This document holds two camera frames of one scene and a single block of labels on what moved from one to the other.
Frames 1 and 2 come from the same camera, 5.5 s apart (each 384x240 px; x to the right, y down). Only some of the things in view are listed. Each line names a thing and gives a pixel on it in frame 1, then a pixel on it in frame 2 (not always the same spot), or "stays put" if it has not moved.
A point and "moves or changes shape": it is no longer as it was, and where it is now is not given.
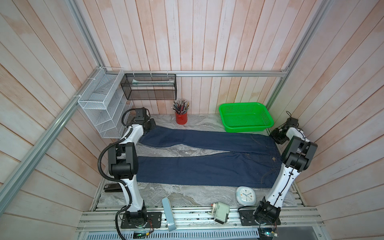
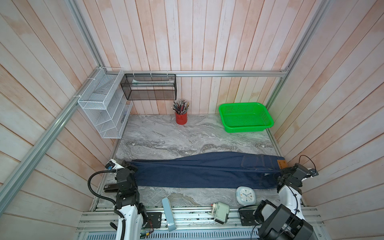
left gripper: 151,120 -> 132,168
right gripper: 273,134 -> 285,171
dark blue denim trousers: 249,160 moves or changes shape
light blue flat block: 168,214 stays put
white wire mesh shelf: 105,103 stays put
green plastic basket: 244,117 stays put
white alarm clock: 246,195 stays put
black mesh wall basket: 150,86 stays put
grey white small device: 220,211 stays put
